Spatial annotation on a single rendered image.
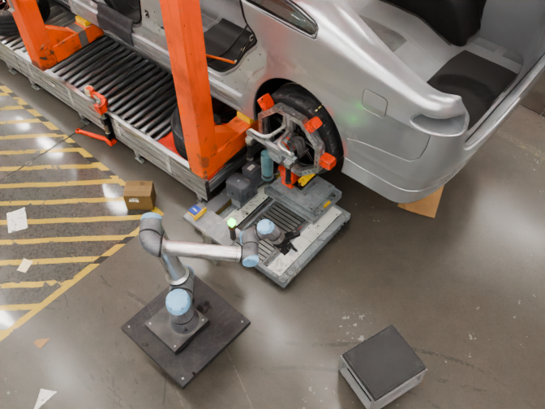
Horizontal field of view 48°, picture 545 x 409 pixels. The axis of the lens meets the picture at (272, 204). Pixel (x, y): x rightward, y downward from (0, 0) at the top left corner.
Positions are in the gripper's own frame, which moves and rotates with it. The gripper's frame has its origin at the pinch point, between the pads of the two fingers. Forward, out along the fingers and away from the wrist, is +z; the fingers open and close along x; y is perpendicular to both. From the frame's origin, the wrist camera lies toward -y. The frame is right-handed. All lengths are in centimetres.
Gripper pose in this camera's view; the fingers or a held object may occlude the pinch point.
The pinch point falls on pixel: (298, 250)
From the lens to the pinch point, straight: 368.3
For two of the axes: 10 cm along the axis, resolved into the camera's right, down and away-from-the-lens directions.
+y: -7.4, 6.7, 0.9
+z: 5.1, 4.8, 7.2
